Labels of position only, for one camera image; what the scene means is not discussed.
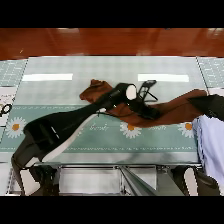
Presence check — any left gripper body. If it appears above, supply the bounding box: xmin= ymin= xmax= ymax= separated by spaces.
xmin=127 ymin=99 xmax=162 ymax=121

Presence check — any brown T-shirt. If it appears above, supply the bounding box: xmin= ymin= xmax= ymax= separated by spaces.
xmin=79 ymin=78 xmax=210 ymax=129

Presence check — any light purple garment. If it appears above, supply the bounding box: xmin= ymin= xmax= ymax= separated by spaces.
xmin=191 ymin=114 xmax=224 ymax=196

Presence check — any silver frame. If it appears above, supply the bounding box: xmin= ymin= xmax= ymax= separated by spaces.
xmin=6 ymin=161 xmax=205 ymax=197

